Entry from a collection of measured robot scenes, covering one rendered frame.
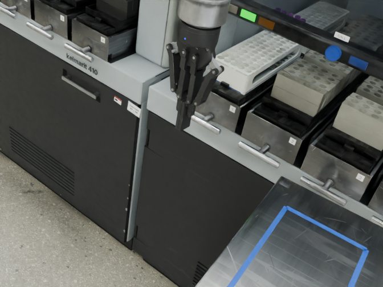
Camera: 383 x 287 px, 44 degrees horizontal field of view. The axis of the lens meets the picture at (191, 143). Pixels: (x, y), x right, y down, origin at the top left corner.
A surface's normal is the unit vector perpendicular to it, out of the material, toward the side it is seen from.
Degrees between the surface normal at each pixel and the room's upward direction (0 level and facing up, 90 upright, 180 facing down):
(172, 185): 90
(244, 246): 0
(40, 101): 90
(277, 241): 0
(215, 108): 90
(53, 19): 90
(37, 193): 0
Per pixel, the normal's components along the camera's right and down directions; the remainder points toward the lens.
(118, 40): 0.79, 0.47
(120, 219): -0.59, 0.42
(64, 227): 0.15, -0.77
